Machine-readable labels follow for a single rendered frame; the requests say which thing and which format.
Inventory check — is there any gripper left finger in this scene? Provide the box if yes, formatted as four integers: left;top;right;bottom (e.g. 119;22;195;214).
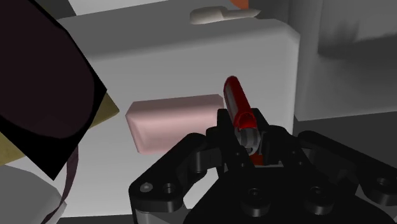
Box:
129;108;249;214

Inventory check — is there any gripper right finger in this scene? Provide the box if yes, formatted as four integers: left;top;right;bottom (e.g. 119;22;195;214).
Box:
250;108;397;207

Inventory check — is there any red pen with grey tip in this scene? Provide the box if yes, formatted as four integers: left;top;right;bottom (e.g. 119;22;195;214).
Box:
223;75;265;167

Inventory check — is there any pink rounded block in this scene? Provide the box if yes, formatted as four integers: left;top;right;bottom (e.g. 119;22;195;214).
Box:
125;94;225;155

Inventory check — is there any white rounded furniture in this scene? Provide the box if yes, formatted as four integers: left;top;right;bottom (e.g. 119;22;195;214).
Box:
6;13;301;218

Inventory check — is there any grey rounded block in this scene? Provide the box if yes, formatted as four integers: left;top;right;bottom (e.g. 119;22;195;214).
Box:
0;164;67;224

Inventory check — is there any white flat elongated tool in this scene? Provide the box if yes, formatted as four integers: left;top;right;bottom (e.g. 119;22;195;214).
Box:
189;6;261;25

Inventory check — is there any orange thing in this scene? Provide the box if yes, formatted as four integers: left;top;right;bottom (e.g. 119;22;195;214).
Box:
229;0;250;10

